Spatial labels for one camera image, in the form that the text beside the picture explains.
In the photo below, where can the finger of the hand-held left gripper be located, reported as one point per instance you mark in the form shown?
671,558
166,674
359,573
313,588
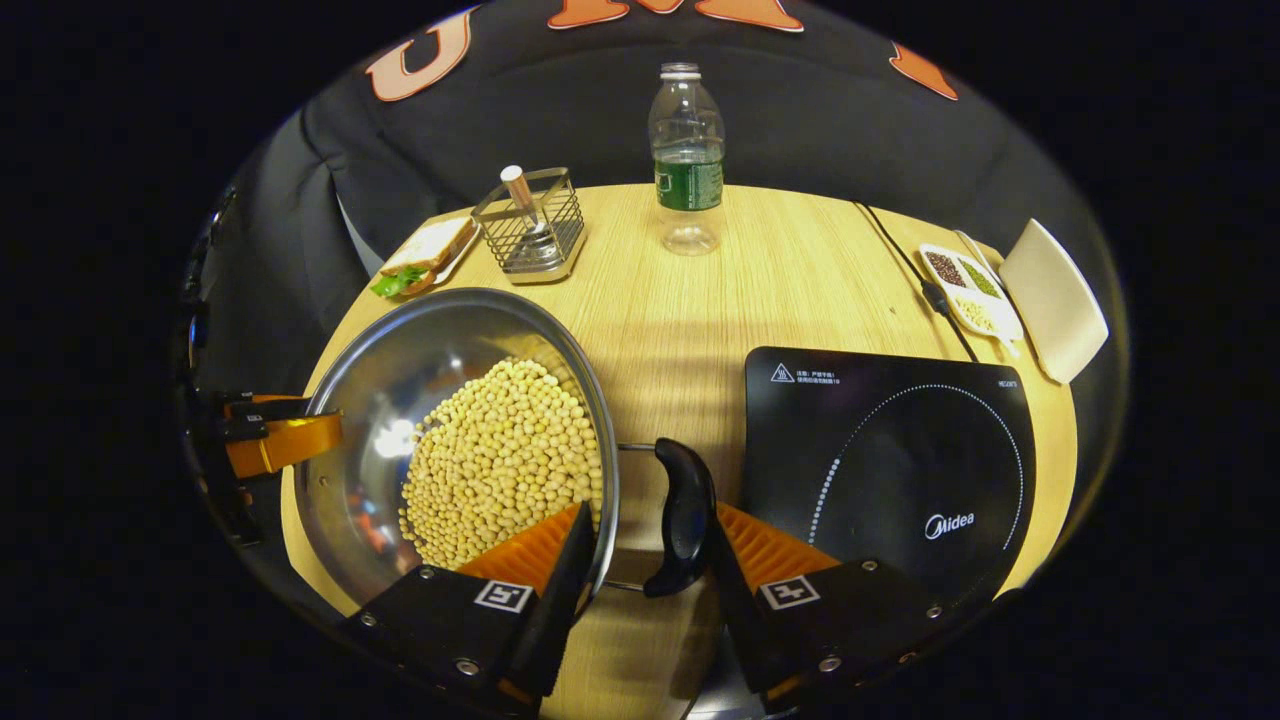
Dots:
290,440

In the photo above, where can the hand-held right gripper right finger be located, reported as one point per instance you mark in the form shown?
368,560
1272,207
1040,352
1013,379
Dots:
745,630

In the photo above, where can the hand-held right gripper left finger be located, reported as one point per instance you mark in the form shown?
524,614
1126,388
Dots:
560,620

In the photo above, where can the black induction cooktop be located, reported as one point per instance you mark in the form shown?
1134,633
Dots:
900,450

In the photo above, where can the pile of soybeans in pot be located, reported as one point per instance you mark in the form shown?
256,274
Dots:
500,460

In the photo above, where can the sandwich with lettuce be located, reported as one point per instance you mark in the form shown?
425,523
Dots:
425,250

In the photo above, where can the small white plate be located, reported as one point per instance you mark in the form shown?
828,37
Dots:
462,262

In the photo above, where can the small pile of soybeans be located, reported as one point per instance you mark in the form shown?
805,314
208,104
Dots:
978,316

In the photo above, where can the white divided plate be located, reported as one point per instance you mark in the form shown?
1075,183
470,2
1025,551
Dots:
985,320

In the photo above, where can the pile of red beans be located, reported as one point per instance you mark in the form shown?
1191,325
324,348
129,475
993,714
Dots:
945,268

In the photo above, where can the pile of green beans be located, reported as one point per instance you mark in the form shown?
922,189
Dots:
982,278

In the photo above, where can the white toaster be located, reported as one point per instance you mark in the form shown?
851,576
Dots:
1055,300

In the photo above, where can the clear plastic bottle green label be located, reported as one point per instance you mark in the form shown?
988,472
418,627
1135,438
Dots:
688,180

